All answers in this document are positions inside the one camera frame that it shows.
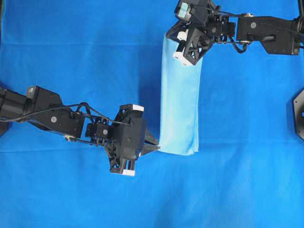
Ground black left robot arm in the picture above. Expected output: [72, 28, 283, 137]
[0, 86, 160, 176]

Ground blue table cloth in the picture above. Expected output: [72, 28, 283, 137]
[0, 0, 304, 228]

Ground light blue towel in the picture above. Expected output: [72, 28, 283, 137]
[160, 37, 202, 156]

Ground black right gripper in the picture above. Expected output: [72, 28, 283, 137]
[166, 21, 213, 66]

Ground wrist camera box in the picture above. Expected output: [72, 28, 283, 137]
[113, 118, 146, 160]
[174, 0, 217, 26]

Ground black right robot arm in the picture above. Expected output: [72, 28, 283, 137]
[166, 14, 304, 66]

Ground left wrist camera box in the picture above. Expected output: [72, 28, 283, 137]
[113, 118, 146, 160]

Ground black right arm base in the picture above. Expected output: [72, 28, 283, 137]
[292, 88, 304, 140]

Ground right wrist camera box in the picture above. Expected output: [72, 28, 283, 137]
[174, 0, 217, 26]

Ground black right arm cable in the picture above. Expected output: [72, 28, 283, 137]
[201, 0, 304, 53]

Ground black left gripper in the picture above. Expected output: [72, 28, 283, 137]
[105, 104, 160, 176]

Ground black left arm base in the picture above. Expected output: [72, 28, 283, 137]
[0, 122, 10, 137]

